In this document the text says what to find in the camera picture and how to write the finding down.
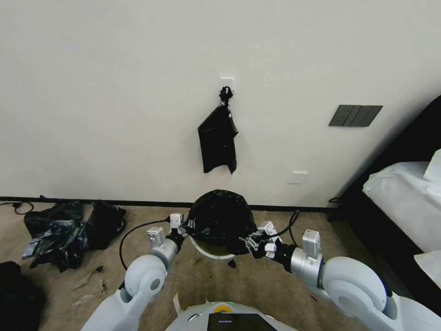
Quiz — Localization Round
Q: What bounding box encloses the white wall hook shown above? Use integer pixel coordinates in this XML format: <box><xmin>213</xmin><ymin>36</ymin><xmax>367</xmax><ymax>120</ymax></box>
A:
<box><xmin>219</xmin><ymin>70</ymin><xmax>236</xmax><ymax>94</ymax></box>

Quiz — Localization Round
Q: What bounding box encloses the black fabric bundle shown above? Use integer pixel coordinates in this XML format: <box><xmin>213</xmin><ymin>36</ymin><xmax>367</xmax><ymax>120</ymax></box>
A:
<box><xmin>0</xmin><ymin>261</ymin><xmax>47</xmax><ymax>331</ymax></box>

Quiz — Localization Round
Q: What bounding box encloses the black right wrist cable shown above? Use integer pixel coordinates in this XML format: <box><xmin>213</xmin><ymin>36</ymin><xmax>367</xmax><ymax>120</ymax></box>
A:
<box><xmin>275</xmin><ymin>211</ymin><xmax>301</xmax><ymax>243</ymax></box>

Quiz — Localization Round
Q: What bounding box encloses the dark grey switch panel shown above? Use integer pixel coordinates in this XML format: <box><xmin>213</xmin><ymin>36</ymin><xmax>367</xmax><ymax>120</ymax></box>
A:
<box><xmin>328</xmin><ymin>104</ymin><xmax>384</xmax><ymax>128</ymax></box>

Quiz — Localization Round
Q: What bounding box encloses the black trash bag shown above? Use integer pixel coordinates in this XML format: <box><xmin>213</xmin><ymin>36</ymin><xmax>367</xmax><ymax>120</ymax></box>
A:
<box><xmin>187</xmin><ymin>188</ymin><xmax>256</xmax><ymax>255</ymax></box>

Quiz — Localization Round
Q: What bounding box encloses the torn paper scrap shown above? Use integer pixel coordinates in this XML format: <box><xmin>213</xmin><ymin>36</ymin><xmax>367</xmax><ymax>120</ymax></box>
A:
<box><xmin>71</xmin><ymin>264</ymin><xmax>107</xmax><ymax>307</ymax></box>

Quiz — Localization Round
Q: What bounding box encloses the folded black hanging bag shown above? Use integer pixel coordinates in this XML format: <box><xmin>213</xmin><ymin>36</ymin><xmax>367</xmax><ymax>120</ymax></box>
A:
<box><xmin>197</xmin><ymin>86</ymin><xmax>240</xmax><ymax>175</ymax></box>

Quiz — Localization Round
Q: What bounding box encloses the white wall socket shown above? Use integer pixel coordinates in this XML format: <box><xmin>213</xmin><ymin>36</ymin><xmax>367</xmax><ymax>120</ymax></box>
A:
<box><xmin>287</xmin><ymin>170</ymin><xmax>309</xmax><ymax>185</ymax></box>

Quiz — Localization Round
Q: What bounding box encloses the shiny crumpled black bag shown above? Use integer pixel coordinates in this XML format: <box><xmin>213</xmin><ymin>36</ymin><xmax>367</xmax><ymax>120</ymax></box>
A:
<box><xmin>21</xmin><ymin>220</ymin><xmax>91</xmax><ymax>274</ymax></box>

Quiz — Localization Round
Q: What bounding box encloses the dark bed frame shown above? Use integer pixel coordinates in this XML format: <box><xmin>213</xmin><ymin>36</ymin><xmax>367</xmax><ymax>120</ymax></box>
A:
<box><xmin>326</xmin><ymin>93</ymin><xmax>441</xmax><ymax>297</ymax></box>

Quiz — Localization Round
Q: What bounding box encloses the white robot front shell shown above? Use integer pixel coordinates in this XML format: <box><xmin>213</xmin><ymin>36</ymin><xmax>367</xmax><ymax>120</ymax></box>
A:
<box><xmin>171</xmin><ymin>300</ymin><xmax>287</xmax><ymax>331</ymax></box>

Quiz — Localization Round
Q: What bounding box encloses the black floor cable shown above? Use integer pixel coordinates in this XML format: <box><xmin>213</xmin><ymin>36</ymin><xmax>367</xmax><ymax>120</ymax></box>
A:
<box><xmin>0</xmin><ymin>195</ymin><xmax>47</xmax><ymax>216</ymax></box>

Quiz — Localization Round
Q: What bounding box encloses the white bed mattress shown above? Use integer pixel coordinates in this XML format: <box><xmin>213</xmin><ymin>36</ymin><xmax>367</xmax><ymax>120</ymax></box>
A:
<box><xmin>362</xmin><ymin>160</ymin><xmax>441</xmax><ymax>252</ymax></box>

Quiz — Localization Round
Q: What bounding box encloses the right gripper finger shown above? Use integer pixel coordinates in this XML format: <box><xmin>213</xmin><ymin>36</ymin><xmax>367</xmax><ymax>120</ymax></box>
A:
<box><xmin>246</xmin><ymin>231</ymin><xmax>266</xmax><ymax>246</ymax></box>
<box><xmin>239</xmin><ymin>237</ymin><xmax>260</xmax><ymax>258</ymax></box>

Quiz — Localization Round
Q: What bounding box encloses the crumpled black plastic bag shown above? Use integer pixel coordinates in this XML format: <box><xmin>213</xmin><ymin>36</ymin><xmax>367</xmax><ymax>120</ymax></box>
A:
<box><xmin>24</xmin><ymin>201</ymin><xmax>84</xmax><ymax>239</ymax></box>
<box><xmin>84</xmin><ymin>199</ymin><xmax>127</xmax><ymax>250</ymax></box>

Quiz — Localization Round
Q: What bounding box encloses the black baseboard strip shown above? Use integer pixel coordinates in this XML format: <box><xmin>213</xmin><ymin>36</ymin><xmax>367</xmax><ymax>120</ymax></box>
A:
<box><xmin>0</xmin><ymin>195</ymin><xmax>333</xmax><ymax>211</ymax></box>

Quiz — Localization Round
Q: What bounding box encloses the white pillow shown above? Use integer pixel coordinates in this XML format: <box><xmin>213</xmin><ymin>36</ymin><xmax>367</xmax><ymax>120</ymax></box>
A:
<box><xmin>423</xmin><ymin>148</ymin><xmax>441</xmax><ymax>183</ymax></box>

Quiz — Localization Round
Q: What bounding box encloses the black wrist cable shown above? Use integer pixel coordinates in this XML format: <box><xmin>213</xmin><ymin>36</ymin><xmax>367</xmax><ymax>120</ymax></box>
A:
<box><xmin>275</xmin><ymin>211</ymin><xmax>301</xmax><ymax>243</ymax></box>
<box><xmin>119</xmin><ymin>216</ymin><xmax>171</xmax><ymax>274</ymax></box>

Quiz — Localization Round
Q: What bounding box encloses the white round trash bin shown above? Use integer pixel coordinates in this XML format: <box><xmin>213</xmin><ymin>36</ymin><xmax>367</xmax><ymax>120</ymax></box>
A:
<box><xmin>190</xmin><ymin>237</ymin><xmax>239</xmax><ymax>260</ymax></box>

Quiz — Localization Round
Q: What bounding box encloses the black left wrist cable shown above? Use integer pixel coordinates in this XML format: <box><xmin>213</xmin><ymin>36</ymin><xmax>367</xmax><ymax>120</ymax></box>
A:
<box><xmin>119</xmin><ymin>216</ymin><xmax>171</xmax><ymax>274</ymax></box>

